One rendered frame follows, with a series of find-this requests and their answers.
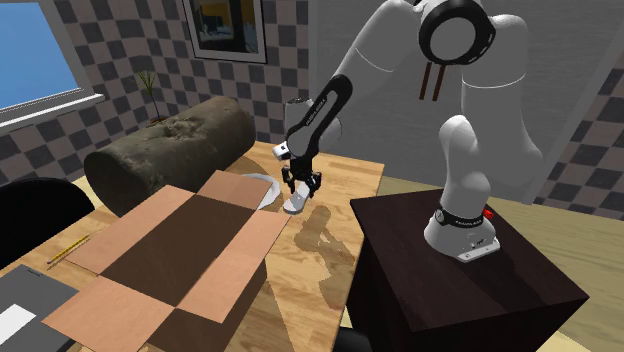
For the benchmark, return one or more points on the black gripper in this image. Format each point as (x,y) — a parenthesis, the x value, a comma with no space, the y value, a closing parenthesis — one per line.
(301,166)

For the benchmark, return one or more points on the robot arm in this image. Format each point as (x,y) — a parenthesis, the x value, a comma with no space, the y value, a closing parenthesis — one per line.
(492,122)

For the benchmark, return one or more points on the small white bottle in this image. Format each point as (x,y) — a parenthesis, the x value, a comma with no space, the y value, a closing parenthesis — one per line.
(295,201)

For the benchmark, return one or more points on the white plate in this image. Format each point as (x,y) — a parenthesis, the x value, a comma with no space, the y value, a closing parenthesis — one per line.
(269,190)

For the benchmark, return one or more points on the wooden table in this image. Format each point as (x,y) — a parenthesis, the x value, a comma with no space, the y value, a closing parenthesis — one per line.
(312,297)

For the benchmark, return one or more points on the open brown cardboard box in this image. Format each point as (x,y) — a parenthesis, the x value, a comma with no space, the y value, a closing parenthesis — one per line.
(175,253)

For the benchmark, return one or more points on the thin green potted plant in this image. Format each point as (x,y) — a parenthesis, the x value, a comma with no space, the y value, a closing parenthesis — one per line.
(152,95)

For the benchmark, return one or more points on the dark brown robot stand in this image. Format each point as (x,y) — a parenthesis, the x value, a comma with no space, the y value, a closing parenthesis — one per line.
(438,297)

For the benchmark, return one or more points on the yellow pencil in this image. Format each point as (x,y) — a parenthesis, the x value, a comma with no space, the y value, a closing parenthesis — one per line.
(68,249)

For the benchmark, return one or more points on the black chair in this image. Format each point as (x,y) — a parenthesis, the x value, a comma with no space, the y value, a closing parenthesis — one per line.
(34,214)

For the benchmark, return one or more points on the framed wall picture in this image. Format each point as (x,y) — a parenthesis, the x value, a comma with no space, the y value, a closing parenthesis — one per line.
(226,27)

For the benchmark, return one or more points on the window with white frame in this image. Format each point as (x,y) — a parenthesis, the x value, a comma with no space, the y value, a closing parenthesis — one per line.
(34,53)

